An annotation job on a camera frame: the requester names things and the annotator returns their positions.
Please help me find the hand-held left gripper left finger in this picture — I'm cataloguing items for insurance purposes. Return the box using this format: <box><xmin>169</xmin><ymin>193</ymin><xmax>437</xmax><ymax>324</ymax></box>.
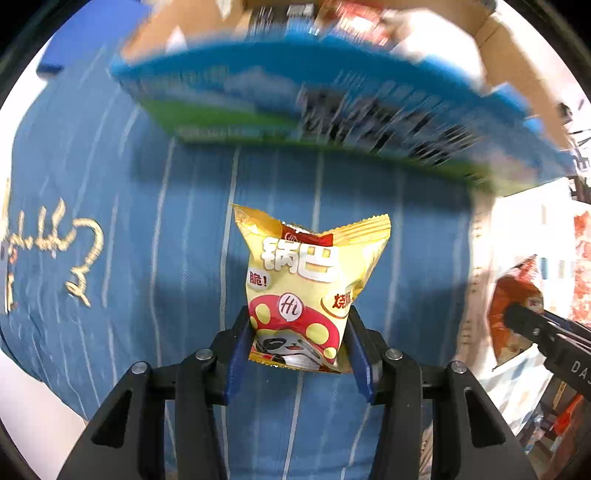
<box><xmin>58</xmin><ymin>305</ymin><xmax>252</xmax><ymax>480</ymax></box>

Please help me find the black snack packet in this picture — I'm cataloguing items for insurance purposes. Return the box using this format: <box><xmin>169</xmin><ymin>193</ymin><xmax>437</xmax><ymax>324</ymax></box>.
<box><xmin>249</xmin><ymin>4</ymin><xmax>320</xmax><ymax>37</ymax></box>

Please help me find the orange snack packet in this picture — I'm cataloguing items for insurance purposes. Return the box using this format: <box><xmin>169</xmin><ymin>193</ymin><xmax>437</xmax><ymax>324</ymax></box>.
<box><xmin>488</xmin><ymin>255</ymin><xmax>546</xmax><ymax>370</ymax></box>

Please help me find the plaid bed sheet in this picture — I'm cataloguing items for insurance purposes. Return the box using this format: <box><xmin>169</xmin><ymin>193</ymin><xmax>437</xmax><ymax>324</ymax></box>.
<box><xmin>455</xmin><ymin>178</ymin><xmax>583</xmax><ymax>435</ymax></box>

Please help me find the orange floral blanket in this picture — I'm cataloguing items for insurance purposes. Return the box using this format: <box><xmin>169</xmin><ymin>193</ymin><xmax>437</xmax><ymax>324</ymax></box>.
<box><xmin>571</xmin><ymin>211</ymin><xmax>591</xmax><ymax>326</ymax></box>

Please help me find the cardboard box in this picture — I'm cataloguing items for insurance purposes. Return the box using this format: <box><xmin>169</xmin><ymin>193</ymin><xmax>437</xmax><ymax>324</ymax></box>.
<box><xmin>108</xmin><ymin>0</ymin><xmax>578</xmax><ymax>195</ymax></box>

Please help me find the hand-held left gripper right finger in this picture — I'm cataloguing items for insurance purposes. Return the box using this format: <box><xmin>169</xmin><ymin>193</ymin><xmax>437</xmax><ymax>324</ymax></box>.
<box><xmin>346</xmin><ymin>305</ymin><xmax>539</xmax><ymax>480</ymax></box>

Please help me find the yellow snack packet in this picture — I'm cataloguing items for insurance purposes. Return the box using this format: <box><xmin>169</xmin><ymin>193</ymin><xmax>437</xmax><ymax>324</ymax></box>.
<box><xmin>231</xmin><ymin>203</ymin><xmax>392</xmax><ymax>374</ymax></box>

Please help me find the blue foam cushion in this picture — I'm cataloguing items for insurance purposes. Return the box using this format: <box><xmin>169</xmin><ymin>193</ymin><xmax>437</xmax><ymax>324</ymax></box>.
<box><xmin>36</xmin><ymin>46</ymin><xmax>68</xmax><ymax>77</ymax></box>

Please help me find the red snack packet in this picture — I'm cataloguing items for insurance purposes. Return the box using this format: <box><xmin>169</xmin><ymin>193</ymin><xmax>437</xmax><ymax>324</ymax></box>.
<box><xmin>321</xmin><ymin>0</ymin><xmax>398</xmax><ymax>44</ymax></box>

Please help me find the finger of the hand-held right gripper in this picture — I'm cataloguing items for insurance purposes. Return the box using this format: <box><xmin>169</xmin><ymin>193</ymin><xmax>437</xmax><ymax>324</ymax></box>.
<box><xmin>502</xmin><ymin>302</ymin><xmax>573</xmax><ymax>358</ymax></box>

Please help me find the blue striped blanket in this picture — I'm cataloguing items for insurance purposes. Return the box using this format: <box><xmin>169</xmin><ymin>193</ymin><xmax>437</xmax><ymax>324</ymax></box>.
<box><xmin>0</xmin><ymin>46</ymin><xmax>478</xmax><ymax>480</ymax></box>

